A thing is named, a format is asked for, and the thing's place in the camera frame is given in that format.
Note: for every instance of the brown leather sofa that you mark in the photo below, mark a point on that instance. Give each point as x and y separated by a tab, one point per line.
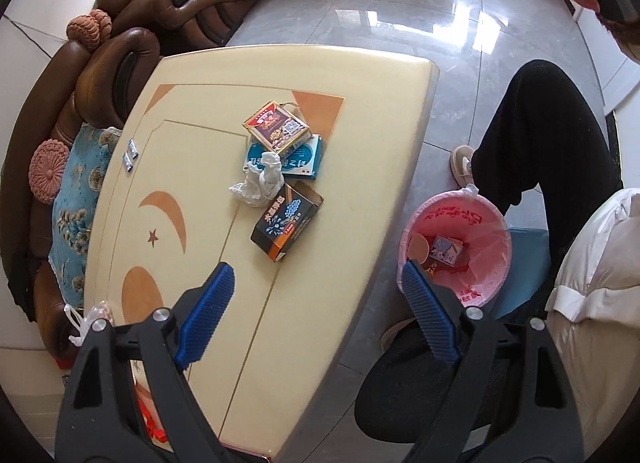
107	68

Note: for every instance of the white crumpled tissue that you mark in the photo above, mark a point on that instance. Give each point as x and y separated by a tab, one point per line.
260	183

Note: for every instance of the person's left leg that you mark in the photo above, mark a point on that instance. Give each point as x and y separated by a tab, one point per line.
410	388

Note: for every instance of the red playing card box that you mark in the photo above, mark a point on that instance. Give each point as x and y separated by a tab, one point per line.
275	128

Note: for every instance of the blue and white flat box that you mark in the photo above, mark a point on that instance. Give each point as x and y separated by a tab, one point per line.
302	160

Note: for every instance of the person's right shoe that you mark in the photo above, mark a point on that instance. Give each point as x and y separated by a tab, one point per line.
462	165

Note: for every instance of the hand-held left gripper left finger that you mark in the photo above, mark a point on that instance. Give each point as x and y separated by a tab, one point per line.
207	313

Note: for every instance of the blue floral sofa cover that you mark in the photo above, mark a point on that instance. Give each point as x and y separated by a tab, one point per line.
80	193

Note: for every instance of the cream wooden coffee table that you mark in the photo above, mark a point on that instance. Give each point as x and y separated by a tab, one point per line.
380	168

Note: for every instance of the blue and white milk carton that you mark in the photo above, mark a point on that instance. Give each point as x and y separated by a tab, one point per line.
447	250

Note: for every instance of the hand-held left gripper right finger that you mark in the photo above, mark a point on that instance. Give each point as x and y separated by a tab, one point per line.
430	313

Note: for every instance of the person's leg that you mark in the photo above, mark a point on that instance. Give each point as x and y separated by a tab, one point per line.
540	143
410	388

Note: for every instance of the plastic bag of nuts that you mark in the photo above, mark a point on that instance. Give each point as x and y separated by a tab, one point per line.
74	325

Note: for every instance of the person's left shoe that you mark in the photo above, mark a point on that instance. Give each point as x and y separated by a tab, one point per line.
392	335

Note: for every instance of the pink round knitted cushion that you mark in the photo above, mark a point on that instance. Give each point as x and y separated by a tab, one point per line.
103	20
80	32

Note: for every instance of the black and orange box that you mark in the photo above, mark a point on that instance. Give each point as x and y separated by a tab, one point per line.
285	223

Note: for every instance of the red fruit tray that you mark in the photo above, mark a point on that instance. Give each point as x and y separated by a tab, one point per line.
152	423

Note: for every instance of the pink round flat cushion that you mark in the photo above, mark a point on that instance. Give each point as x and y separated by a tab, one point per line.
48	170

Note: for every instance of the small silver packet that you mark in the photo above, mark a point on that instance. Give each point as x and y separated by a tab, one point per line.
128	162
133	148

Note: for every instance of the black clothing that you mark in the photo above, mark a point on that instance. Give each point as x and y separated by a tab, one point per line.
22	288

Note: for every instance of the person's right leg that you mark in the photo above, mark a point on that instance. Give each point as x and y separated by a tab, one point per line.
540	143

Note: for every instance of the white padded jacket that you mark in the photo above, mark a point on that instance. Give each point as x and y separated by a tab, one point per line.
600	303

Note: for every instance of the blue stool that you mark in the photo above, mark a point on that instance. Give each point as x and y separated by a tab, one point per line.
527	268

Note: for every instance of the person's shoe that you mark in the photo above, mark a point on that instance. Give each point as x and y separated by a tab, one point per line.
462	165
392	335

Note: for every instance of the pink-lined trash bin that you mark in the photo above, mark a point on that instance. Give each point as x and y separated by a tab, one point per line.
485	243

